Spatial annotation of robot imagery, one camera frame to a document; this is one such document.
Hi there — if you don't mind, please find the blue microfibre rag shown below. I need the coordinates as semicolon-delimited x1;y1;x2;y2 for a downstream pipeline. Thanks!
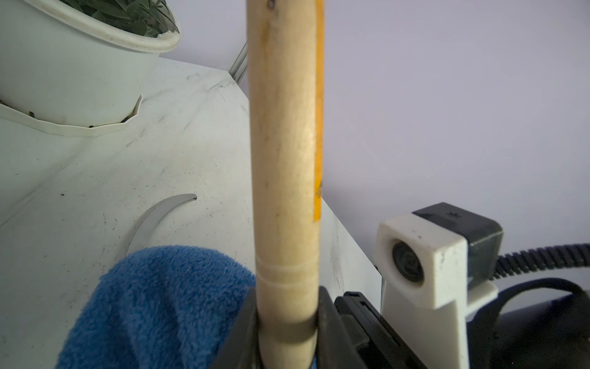
56;245;255;368

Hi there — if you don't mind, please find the black corrugated right cable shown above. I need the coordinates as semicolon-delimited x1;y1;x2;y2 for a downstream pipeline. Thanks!
492;243;590;281

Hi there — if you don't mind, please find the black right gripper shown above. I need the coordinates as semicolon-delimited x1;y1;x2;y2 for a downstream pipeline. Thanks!
334;292;425;369

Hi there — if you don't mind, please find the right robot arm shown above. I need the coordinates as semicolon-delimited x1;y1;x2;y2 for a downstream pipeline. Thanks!
335;278;589;368

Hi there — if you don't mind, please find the potted green plant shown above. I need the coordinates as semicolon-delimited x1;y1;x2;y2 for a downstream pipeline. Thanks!
1;1;181;137

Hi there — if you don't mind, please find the small sickle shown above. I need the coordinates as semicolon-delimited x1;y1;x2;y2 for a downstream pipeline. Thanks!
247;1;325;368
116;193;198;261

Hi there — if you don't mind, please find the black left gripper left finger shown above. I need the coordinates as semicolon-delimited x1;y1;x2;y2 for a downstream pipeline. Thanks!
210;288;261;369

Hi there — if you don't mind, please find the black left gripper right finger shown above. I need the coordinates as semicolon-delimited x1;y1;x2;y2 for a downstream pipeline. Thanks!
315;287;367;369

